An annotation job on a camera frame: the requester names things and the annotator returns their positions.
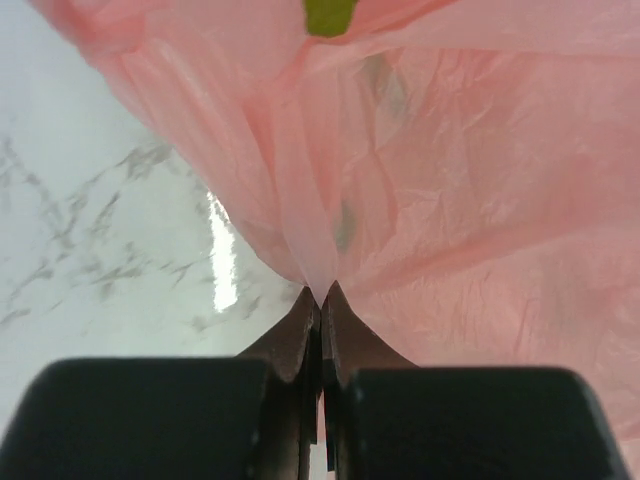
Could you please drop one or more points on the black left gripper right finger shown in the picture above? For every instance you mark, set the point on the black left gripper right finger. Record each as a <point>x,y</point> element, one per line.
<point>387,418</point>

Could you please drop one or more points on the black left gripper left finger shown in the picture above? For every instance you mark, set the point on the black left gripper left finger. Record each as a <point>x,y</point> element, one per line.
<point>250,416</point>

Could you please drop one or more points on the pink plastic bag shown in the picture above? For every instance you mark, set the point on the pink plastic bag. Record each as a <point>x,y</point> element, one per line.
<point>467,171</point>

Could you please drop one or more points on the green fake fruit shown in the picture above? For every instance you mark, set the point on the green fake fruit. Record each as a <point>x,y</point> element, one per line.
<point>328,18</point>

